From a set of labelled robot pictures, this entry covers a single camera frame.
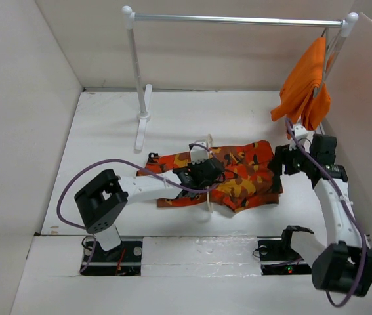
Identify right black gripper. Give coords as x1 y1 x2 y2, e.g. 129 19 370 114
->
266 140 315 176

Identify orange camouflage trousers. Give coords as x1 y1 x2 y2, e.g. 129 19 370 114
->
136 140 285 211

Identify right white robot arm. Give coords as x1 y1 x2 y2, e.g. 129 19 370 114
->
269 134 372 297

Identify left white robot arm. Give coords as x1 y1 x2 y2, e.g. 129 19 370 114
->
74 157 225 261

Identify orange cloth on hanger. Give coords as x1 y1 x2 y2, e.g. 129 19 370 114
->
270 37 331 131

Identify grey hanger holding cloth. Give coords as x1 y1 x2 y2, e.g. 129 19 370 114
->
312 28 343 99

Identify white foam block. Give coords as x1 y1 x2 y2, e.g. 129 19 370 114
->
141 236 261 278

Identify white metal clothes rack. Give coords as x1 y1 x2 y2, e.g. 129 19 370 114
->
121 5 359 152

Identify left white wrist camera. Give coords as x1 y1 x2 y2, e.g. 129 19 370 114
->
189 141 211 164

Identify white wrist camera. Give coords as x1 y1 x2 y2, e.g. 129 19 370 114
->
291 124 310 146
189 141 211 164

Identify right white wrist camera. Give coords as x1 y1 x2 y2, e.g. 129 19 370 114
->
291 124 310 146

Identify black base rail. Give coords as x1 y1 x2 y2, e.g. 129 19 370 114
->
79 236 311 276

